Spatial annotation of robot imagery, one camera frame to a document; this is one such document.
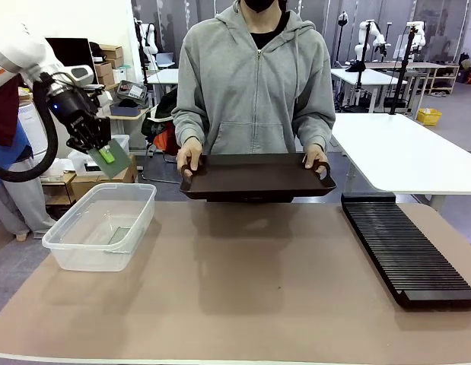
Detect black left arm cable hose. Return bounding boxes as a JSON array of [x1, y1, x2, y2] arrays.
[[0, 74, 59, 183]]

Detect white background table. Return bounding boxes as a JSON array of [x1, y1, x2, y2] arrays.
[[328, 67, 409, 113]]

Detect green square PCB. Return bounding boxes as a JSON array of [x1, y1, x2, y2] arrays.
[[107, 226, 132, 246], [86, 138, 132, 179]]

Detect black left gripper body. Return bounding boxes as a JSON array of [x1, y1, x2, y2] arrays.
[[46, 85, 102, 132]]

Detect person's right hand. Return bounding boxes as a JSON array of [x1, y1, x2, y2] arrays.
[[177, 144, 204, 178]]

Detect yellow plastic bin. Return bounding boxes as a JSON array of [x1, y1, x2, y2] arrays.
[[416, 108, 443, 126]]

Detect person's left hand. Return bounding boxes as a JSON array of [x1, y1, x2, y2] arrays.
[[301, 146, 330, 170]]

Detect tilted grey labelled box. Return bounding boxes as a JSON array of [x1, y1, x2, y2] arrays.
[[116, 79, 148, 100]]

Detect brown cardboard box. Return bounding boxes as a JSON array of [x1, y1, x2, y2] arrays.
[[70, 154, 139, 201]]

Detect black face mask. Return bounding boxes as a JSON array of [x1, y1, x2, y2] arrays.
[[243, 0, 274, 12]]

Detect clear plastic storage box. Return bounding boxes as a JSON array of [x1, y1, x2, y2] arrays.
[[42, 182, 158, 273]]

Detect black tripod stand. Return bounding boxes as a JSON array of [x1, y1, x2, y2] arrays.
[[389, 24, 421, 116]]

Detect grey plastic bin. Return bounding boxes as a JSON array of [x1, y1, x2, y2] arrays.
[[109, 102, 142, 117]]

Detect black and red bag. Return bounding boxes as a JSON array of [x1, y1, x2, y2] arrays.
[[141, 87, 180, 156]]

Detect black slotted PCB rack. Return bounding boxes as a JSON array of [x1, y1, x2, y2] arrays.
[[340, 192, 471, 309]]

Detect large white table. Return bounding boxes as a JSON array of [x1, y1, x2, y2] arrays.
[[329, 113, 471, 212]]

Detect person's left forearm grey sleeve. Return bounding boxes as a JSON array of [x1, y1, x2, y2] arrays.
[[294, 109, 336, 152]]

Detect person's right forearm grey sleeve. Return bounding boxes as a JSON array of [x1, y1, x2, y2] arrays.
[[172, 109, 208, 150]]

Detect black computer monitor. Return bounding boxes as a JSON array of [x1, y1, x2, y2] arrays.
[[44, 36, 100, 85]]

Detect grey zip hoodie torso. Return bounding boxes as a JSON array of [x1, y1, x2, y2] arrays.
[[171, 4, 336, 156]]

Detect stacked cardboard boxes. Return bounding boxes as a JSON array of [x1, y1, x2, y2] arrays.
[[94, 43, 125, 87]]

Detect white translucent storage crate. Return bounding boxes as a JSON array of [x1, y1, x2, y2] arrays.
[[110, 134, 131, 157]]

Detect white air purifier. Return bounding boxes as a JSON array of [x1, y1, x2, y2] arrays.
[[18, 101, 49, 157]]

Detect dark brown serving tray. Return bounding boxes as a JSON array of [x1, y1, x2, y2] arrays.
[[179, 153, 338, 203]]

